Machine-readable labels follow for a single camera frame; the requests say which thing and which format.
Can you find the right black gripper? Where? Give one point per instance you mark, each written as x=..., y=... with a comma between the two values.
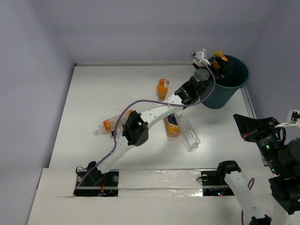
x=250, y=127

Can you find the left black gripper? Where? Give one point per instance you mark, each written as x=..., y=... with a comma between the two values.
x=221, y=69

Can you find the orange drink bottle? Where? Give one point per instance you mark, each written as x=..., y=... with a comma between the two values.
x=219, y=58

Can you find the crushed clear plastic bottle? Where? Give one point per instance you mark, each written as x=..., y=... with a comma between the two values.
x=188, y=133

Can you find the tall orange blue-label bottle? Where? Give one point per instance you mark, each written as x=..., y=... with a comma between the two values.
x=172, y=127

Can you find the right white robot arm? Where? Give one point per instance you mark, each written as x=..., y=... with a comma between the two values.
x=282, y=173

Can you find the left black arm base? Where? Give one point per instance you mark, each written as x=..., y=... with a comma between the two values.
x=96, y=184

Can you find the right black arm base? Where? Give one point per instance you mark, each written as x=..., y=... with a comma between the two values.
x=213, y=181

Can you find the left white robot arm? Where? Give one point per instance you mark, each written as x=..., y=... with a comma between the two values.
x=136, y=129

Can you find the dark teal plastic bin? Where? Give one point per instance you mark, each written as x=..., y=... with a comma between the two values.
x=225, y=88

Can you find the small orange juice bottle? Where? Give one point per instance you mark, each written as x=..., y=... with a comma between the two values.
x=162, y=89

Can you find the clear orange-label bottle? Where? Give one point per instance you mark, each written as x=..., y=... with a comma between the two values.
x=109, y=125

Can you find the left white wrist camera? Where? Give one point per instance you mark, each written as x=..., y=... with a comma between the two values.
x=200, y=57

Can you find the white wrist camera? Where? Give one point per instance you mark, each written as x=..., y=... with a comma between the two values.
x=293, y=120
x=200, y=57

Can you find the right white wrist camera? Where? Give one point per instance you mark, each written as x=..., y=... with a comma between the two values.
x=293, y=120

